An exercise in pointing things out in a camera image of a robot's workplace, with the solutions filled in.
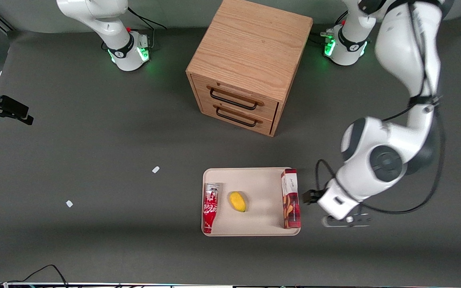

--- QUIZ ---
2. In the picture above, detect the red cookie box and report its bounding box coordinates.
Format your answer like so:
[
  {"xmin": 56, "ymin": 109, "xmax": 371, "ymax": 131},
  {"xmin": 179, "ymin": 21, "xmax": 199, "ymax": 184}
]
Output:
[{"xmin": 281, "ymin": 168, "xmax": 301, "ymax": 229}]

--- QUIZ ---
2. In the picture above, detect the cream plastic tray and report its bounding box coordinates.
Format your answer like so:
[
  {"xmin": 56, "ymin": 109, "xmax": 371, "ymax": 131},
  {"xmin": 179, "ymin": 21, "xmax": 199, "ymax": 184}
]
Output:
[{"xmin": 202, "ymin": 167, "xmax": 301, "ymax": 237}]

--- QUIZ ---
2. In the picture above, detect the yellow lemon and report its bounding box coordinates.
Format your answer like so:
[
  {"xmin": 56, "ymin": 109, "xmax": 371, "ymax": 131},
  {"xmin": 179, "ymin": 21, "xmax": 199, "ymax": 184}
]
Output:
[{"xmin": 229, "ymin": 191, "xmax": 247, "ymax": 213}]

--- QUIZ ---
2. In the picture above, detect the red cola bottle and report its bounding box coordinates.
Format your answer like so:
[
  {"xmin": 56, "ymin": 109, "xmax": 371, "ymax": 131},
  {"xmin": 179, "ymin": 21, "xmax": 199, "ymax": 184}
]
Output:
[{"xmin": 203, "ymin": 183, "xmax": 220, "ymax": 234}]

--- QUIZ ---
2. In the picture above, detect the wooden drawer front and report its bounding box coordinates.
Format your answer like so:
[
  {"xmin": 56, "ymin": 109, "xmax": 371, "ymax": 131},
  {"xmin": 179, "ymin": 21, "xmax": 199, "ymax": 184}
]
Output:
[
  {"xmin": 190, "ymin": 74, "xmax": 280, "ymax": 120},
  {"xmin": 199, "ymin": 98, "xmax": 276, "ymax": 135}
]

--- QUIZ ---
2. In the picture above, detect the wooden two-drawer cabinet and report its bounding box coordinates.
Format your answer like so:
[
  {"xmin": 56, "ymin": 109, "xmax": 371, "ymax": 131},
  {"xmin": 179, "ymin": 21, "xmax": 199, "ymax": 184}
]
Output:
[{"xmin": 186, "ymin": 0, "xmax": 314, "ymax": 137}]

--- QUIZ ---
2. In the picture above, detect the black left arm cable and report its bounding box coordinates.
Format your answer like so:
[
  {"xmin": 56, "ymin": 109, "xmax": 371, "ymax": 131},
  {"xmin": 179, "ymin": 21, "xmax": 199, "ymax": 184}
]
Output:
[{"xmin": 315, "ymin": 92, "xmax": 446, "ymax": 215}]

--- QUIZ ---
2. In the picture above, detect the black drawer handle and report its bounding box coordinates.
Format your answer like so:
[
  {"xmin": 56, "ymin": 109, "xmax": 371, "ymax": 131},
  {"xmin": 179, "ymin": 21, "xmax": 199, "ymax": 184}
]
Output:
[
  {"xmin": 210, "ymin": 88, "xmax": 260, "ymax": 110},
  {"xmin": 216, "ymin": 107, "xmax": 258, "ymax": 128}
]

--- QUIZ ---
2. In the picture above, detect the black right arm base cable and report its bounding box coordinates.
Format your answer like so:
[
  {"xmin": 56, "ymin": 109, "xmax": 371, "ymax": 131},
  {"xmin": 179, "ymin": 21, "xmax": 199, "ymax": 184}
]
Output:
[{"xmin": 127, "ymin": 7, "xmax": 167, "ymax": 50}]

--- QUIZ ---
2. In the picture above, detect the black cable on table edge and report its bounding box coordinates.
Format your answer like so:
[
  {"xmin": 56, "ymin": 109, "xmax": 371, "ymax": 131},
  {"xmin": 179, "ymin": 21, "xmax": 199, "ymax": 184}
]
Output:
[{"xmin": 0, "ymin": 264, "xmax": 69, "ymax": 286}]

